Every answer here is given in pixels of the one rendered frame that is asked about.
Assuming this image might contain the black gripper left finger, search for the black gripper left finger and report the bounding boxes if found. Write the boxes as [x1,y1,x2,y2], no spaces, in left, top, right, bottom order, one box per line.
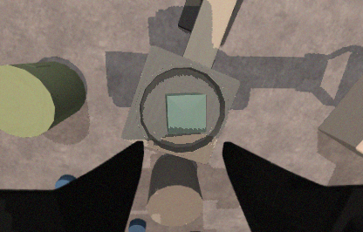
[0,141,144,232]

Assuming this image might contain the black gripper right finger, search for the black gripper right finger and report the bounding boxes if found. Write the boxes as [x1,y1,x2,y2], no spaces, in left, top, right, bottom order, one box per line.
[223,142,363,232]

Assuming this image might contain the grey cylinder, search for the grey cylinder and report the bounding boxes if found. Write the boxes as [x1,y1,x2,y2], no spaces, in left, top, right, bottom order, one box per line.
[147,155,203,227]

